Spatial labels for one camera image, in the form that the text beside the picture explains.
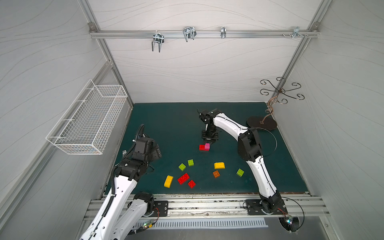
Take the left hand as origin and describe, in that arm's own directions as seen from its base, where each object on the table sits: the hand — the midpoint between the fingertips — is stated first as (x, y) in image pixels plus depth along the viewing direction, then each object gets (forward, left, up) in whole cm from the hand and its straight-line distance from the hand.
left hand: (151, 150), depth 76 cm
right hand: (+14, -29, -14) cm, 35 cm away
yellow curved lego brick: (-1, -37, -16) cm, 40 cm away
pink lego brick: (+11, -30, -14) cm, 35 cm away
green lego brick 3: (-4, -49, -16) cm, 51 cm away
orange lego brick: (-6, -35, -16) cm, 39 cm away
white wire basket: (+6, +28, +14) cm, 32 cm away
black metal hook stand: (+32, -74, -16) cm, 82 cm away
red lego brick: (+10, -27, -15) cm, 32 cm away
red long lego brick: (-9, -16, -16) cm, 24 cm away
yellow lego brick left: (-10, -8, -16) cm, 21 cm away
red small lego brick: (-11, -21, -16) cm, 29 cm away
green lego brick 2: (+1, -20, -16) cm, 26 cm away
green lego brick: (-2, -15, -16) cm, 22 cm away
